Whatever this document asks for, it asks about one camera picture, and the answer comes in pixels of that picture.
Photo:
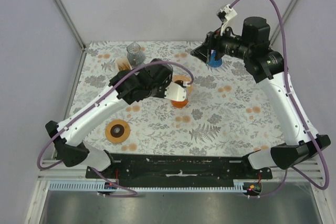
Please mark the blue cone dripper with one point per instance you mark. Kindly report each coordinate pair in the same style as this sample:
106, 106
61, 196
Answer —
213, 63

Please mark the light blue cable duct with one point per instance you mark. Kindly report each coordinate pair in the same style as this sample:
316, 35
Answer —
104, 187

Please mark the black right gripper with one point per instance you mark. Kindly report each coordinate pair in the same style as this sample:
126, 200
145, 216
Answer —
213, 41

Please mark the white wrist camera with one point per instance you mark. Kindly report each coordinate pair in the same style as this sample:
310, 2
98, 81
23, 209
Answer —
226, 14
176, 92

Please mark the aluminium frame post right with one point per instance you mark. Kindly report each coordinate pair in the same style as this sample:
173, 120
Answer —
285, 16

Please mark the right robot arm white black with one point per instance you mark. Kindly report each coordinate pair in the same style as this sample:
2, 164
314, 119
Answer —
267, 69

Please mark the aluminium frame post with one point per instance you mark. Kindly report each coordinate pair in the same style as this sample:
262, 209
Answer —
285, 16
70, 24

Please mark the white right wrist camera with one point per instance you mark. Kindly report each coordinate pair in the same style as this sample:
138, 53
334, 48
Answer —
226, 14

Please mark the grey ribbed glass carafe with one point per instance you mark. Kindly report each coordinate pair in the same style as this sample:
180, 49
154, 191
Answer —
135, 55

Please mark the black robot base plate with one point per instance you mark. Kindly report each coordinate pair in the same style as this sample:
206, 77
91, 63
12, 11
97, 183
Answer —
161, 170

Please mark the aluminium rail front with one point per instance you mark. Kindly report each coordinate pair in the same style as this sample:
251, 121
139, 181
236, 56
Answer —
310, 168

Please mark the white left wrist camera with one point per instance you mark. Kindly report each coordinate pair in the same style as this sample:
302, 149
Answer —
176, 92

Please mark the aluminium frame post left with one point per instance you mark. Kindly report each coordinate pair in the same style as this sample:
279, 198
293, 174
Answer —
70, 24

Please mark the bamboo ring dripper stand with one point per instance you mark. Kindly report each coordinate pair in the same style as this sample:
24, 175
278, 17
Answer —
182, 79

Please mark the orange coffee filter box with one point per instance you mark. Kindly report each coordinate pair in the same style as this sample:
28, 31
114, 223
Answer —
122, 64

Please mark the floral patterned table mat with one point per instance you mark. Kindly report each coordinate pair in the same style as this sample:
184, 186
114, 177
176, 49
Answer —
227, 113

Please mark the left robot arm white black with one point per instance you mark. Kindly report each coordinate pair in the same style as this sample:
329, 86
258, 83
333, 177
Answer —
126, 87

